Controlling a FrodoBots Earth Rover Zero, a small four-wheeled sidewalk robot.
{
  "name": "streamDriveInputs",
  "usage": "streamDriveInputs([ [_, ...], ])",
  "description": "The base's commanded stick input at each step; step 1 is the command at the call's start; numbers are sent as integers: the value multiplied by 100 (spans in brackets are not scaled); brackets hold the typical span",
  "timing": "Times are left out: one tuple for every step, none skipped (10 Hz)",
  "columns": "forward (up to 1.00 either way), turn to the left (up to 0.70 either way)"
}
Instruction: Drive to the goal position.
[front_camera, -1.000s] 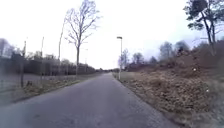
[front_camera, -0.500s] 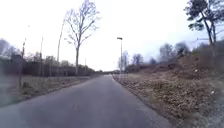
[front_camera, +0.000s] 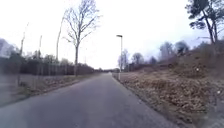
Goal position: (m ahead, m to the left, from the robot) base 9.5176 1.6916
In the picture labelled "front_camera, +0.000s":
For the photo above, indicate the leaf-strewn grass verge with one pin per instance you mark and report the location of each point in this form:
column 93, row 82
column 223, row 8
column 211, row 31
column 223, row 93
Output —
column 36, row 85

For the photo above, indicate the leaf-covered grassy slope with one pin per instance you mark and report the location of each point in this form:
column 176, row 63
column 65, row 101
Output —
column 173, row 86

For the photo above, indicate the grey street lamp pole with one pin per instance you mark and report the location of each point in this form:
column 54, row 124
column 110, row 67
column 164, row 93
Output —
column 120, row 56

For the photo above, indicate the dark hedge row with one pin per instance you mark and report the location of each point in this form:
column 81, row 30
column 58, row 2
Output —
column 50, row 68

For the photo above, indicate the dark pine tree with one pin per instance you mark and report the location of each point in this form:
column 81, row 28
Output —
column 208, row 20

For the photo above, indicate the tall bare tree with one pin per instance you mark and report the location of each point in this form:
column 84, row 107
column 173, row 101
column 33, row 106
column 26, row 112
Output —
column 77, row 50

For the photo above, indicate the grey asphalt path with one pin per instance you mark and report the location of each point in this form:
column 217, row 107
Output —
column 96, row 103

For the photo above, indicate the row of distant trees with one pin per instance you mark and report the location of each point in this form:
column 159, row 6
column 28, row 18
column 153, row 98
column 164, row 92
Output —
column 160, row 55

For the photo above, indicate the row of thin bare saplings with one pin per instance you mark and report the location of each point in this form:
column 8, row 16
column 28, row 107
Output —
column 40, row 50

